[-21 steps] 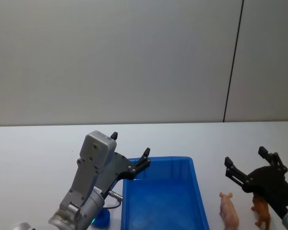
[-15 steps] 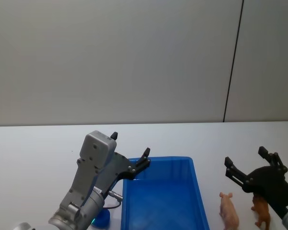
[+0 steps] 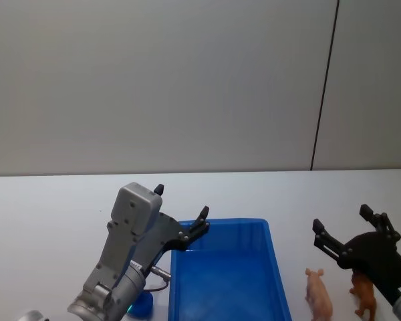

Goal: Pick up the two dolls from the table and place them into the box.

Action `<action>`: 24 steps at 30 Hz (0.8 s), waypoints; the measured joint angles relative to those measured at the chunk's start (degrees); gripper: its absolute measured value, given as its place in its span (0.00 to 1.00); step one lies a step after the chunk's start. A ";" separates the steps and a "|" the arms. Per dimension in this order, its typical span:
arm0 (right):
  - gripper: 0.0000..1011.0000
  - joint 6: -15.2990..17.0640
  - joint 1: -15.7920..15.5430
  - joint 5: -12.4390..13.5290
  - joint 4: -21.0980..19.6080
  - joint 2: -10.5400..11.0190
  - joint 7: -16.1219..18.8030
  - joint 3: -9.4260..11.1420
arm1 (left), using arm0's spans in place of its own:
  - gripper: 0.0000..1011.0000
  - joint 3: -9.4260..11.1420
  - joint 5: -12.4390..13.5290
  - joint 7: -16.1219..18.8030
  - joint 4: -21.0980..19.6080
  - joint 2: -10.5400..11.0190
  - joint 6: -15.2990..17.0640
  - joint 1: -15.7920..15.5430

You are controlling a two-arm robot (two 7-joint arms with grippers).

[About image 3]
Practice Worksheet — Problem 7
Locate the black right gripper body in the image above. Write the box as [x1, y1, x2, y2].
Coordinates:
[337, 231, 401, 306]

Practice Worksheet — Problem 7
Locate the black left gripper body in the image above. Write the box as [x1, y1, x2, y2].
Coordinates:
[130, 211, 185, 270]

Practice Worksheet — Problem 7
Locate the thin dark cable silver plug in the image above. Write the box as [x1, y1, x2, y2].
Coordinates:
[144, 265, 173, 293]

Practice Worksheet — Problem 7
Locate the brown toy animal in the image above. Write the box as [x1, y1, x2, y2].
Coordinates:
[350, 272, 378, 321]

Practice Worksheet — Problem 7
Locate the small blue round cap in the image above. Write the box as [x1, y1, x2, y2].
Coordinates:
[126, 292, 154, 317]

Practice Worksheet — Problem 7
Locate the blue plastic bin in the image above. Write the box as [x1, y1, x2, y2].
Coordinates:
[168, 218, 293, 321]

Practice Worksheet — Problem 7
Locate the pink toy pig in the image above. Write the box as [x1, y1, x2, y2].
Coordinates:
[304, 267, 333, 321]

